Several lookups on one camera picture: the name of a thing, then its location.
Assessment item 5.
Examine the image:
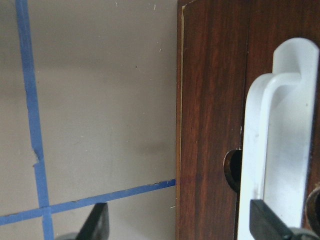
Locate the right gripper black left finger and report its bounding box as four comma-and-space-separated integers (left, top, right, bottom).
75, 202, 110, 240

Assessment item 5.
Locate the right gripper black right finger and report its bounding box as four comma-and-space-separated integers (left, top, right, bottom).
249, 199, 298, 240

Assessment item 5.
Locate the wooden drawer with white handle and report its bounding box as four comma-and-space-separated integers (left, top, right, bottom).
222, 37, 320, 240

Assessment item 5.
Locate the dark wooden drawer cabinet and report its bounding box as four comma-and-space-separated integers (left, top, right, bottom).
176, 0, 320, 240

